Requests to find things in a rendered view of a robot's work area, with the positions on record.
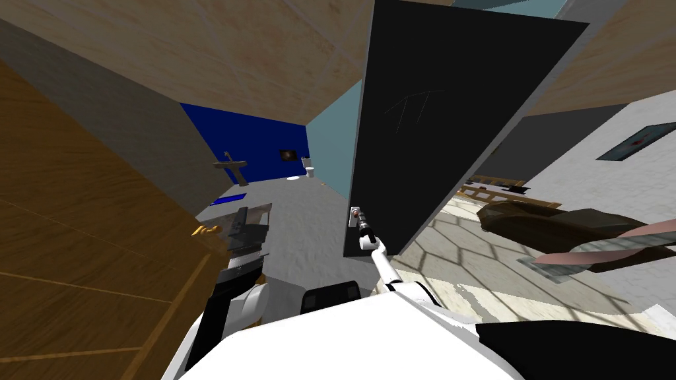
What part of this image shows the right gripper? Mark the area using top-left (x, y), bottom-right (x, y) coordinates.
top-left (356, 217), bottom-right (376, 244)

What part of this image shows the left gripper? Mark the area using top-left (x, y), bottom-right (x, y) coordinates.
top-left (221, 203), bottom-right (274, 286)

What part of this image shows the black door leaf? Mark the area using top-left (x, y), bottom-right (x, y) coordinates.
top-left (343, 0), bottom-right (591, 261)

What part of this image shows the blue bath mat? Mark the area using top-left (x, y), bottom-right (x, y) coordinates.
top-left (209, 193), bottom-right (248, 207)

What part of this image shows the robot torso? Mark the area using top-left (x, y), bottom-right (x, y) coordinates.
top-left (178, 281), bottom-right (521, 380)

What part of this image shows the wooden railed furniture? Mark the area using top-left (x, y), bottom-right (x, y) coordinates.
top-left (456, 174), bottom-right (563, 210)

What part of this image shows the brown wooden door leaf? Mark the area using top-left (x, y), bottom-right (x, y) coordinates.
top-left (0, 57), bottom-right (232, 380)

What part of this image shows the dark brown sofa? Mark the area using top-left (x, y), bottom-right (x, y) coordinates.
top-left (476, 200), bottom-right (676, 274)

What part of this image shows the pink and grey table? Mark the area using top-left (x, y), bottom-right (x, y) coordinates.
top-left (516, 218), bottom-right (676, 286)

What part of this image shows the brown pedestal sink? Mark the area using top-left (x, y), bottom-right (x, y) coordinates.
top-left (213, 150), bottom-right (249, 187)

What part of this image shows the teal framed wall picture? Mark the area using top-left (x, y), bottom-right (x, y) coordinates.
top-left (595, 121), bottom-right (676, 162)

